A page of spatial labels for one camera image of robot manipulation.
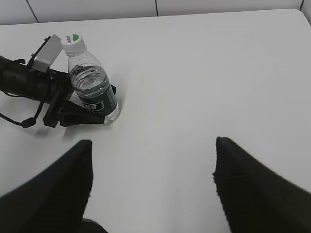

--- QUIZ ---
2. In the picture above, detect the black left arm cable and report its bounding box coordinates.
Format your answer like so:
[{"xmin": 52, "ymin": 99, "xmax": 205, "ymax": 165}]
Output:
[{"xmin": 0, "ymin": 90, "xmax": 47, "ymax": 129}]

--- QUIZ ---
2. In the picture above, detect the clear water bottle green label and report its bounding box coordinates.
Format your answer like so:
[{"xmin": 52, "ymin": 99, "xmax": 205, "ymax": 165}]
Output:
[{"xmin": 68, "ymin": 51, "xmax": 119, "ymax": 124}]

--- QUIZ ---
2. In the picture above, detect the white green bottle cap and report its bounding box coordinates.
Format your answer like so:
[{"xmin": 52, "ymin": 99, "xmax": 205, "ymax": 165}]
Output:
[{"xmin": 61, "ymin": 34, "xmax": 87, "ymax": 57}]

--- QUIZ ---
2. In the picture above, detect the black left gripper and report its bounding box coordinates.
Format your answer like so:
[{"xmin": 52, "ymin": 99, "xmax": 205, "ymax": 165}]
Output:
[{"xmin": 43, "ymin": 69, "xmax": 116, "ymax": 127}]

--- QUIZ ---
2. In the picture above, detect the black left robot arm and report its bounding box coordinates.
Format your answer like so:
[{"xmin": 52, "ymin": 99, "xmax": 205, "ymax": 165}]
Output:
[{"xmin": 0, "ymin": 57, "xmax": 118, "ymax": 129}]

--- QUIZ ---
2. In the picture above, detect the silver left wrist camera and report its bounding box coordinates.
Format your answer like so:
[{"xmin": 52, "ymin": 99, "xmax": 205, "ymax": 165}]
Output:
[{"xmin": 28, "ymin": 34, "xmax": 62, "ymax": 73}]

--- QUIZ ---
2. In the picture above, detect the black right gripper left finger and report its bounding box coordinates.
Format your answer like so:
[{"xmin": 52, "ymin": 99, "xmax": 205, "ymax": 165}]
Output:
[{"xmin": 0, "ymin": 140, "xmax": 93, "ymax": 233}]

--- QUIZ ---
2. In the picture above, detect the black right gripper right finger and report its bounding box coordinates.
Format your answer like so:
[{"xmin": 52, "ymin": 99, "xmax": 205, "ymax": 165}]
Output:
[{"xmin": 213, "ymin": 137, "xmax": 311, "ymax": 233}]

